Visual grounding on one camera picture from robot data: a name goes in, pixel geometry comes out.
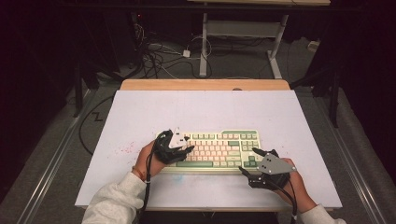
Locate small white floor box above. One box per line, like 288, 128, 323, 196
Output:
306, 40, 321, 53

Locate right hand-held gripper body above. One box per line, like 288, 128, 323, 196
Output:
247, 148, 298, 190

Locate left hand-held gripper black cable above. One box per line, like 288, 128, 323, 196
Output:
137, 130, 169, 224

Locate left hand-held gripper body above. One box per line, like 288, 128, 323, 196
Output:
152, 126, 189, 165

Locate right hand-held gripper black cable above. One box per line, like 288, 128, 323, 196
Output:
263, 179, 299, 224

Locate white board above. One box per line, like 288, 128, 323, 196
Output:
75, 90, 343, 210

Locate person's right hand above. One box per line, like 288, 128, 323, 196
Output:
273, 157, 318, 215

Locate wooden table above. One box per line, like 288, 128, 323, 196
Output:
111, 78, 334, 213

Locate tangle of floor cables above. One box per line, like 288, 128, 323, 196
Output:
133, 21, 213, 79

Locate person's left hand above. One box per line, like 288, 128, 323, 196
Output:
134, 139, 169, 182

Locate hand-held gripper black cable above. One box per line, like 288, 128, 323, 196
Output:
263, 179, 299, 224
137, 130, 169, 224

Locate black metal stand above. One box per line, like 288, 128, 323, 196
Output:
72, 59, 86, 119

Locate cream green pink keyboard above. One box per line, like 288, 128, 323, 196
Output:
155, 129, 266, 175

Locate long black floor cable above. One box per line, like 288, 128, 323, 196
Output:
78, 94, 115, 157

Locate thin wrist bracelet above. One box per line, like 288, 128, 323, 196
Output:
131, 165, 146, 182

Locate metal floor rail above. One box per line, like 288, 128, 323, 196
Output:
13, 88, 94, 224
312, 92, 389, 224

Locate white metal desk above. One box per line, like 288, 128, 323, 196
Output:
186, 0, 332, 79

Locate black cables under desk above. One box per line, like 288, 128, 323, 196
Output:
207, 35, 273, 58

